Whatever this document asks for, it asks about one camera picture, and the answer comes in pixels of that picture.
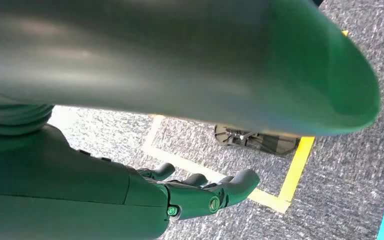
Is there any yellow floor tape square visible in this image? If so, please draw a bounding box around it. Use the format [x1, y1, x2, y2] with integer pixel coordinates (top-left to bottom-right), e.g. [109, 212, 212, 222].
[141, 29, 350, 215]

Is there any black robot foot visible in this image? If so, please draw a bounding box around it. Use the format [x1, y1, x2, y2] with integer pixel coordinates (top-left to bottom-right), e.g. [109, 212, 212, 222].
[214, 124, 301, 157]

